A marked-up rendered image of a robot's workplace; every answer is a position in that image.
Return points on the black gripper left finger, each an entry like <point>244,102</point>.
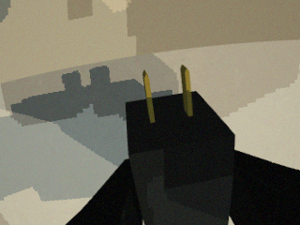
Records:
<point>116,203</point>

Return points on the black two-prong plug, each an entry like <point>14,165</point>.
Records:
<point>181,156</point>

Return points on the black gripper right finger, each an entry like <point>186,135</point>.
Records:
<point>264,193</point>

